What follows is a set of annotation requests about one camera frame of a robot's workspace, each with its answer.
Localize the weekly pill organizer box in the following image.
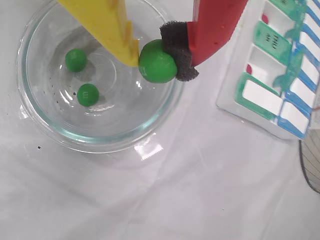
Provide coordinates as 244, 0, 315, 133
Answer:
215, 0, 320, 141

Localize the glass bowl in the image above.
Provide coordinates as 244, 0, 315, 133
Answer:
15, 0, 185, 154

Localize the white tablecloth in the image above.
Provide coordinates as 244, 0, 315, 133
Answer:
0, 0, 320, 240

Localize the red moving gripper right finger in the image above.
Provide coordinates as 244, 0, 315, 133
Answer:
159, 0, 249, 83

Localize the green ball pill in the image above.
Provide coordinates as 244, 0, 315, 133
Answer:
138, 39, 179, 84
76, 83, 100, 108
64, 48, 88, 73

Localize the pale ribbed round object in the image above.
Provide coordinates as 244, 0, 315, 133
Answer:
298, 122, 320, 195

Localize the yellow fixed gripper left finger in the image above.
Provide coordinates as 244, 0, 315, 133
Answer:
56, 0, 140, 68

